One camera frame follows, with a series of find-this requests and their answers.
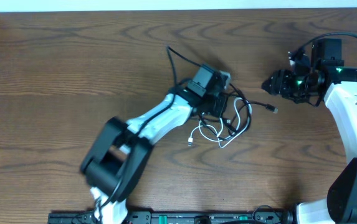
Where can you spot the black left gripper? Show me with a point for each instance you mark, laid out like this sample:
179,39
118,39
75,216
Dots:
220,104

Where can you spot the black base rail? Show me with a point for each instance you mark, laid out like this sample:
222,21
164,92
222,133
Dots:
143,217

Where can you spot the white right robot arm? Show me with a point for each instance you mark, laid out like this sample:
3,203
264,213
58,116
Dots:
323,75

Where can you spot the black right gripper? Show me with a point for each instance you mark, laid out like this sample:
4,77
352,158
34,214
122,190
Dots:
281,78

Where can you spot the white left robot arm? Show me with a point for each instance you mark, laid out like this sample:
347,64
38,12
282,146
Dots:
117,158

